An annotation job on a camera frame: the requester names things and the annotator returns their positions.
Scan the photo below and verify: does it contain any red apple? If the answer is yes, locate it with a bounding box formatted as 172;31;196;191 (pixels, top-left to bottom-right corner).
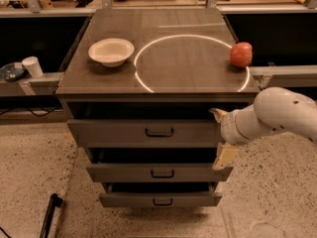
230;42;253;67

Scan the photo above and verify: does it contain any grey drawer cabinet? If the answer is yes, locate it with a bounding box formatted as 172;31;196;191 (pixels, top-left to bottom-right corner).
54;7;263;208

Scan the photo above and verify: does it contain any black cable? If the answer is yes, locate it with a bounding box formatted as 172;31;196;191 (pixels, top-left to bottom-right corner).
0;106;63;118

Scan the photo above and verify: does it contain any white bowl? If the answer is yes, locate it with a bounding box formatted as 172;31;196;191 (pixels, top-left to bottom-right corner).
88;38;135;67

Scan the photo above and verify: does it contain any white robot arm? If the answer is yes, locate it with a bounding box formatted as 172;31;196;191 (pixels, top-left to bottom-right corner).
210;87;317;171

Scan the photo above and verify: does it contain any black floor bar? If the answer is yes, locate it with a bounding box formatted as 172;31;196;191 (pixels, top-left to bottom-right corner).
40;193;63;238

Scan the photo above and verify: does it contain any grey top drawer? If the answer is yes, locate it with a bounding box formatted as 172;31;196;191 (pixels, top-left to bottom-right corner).
66;101;250;149

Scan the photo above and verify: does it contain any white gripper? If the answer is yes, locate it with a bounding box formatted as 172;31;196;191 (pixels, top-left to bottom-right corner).
209;108;246;171

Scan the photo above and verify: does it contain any grey bottom drawer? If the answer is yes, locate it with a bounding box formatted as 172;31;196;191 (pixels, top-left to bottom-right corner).
99;181;222;208

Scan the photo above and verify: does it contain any dark plate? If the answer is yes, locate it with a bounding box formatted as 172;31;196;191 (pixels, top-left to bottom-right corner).
0;62;26;82

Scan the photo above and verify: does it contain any white paper cup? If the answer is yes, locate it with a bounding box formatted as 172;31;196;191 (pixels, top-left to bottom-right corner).
22;57;43;78

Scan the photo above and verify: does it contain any grey drawer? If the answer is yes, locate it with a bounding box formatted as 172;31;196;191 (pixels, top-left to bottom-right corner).
66;101;250;149
86;148;233;182
99;181;222;208

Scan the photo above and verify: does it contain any grey middle drawer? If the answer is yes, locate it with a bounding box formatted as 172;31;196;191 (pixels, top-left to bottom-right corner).
86;148;233;182

